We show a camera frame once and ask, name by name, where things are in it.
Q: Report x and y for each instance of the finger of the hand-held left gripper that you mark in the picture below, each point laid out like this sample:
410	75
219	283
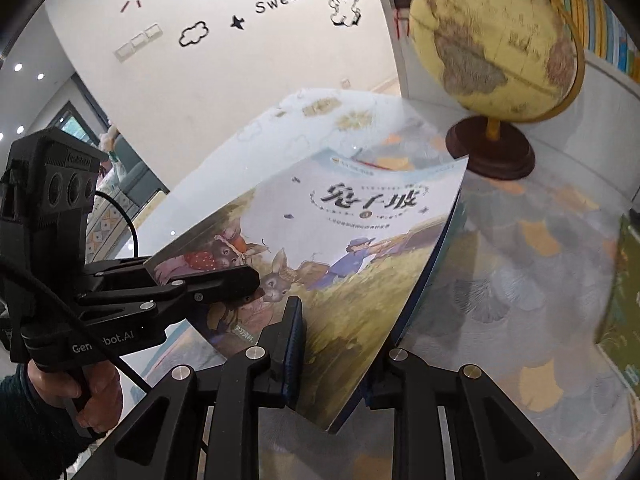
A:
220	285
115	272

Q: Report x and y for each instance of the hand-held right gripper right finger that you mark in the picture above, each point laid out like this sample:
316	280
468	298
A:
407	380

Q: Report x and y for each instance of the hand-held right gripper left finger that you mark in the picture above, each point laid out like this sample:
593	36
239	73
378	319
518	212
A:
295	355

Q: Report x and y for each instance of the pale rabbit field cover book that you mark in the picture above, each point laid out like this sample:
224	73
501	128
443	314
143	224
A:
350	270

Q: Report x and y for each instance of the row of yellow spine books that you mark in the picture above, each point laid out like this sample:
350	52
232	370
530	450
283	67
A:
595	15

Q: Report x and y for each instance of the person's left hand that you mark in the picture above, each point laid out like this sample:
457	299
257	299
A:
105	395

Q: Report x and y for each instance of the olive green cover book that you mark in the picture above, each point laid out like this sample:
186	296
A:
622	285

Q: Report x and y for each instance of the antique style globe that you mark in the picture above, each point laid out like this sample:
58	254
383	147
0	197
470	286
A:
480	45

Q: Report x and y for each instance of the white wall switches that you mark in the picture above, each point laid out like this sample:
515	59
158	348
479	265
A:
137	41

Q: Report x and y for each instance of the black bird wall sticker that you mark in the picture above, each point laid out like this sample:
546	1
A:
238	22

